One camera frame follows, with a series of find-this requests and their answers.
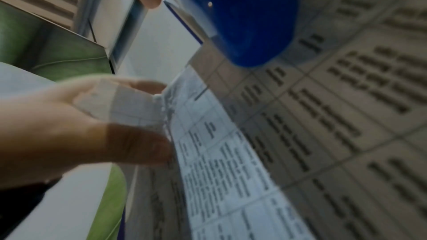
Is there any printed paper bundle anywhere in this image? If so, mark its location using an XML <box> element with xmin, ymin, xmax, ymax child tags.
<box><xmin>73</xmin><ymin>0</ymin><xmax>427</xmax><ymax>240</ymax></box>

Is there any green leaf print mat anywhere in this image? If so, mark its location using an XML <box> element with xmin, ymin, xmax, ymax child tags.
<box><xmin>0</xmin><ymin>4</ymin><xmax>128</xmax><ymax>240</ymax></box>

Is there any blue white stapler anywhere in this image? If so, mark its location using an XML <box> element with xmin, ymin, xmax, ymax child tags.
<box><xmin>160</xmin><ymin>0</ymin><xmax>300</xmax><ymax>68</ymax></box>

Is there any person's left hand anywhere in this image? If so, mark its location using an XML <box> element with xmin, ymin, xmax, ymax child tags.
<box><xmin>0</xmin><ymin>74</ymin><xmax>174</xmax><ymax>189</ymax></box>

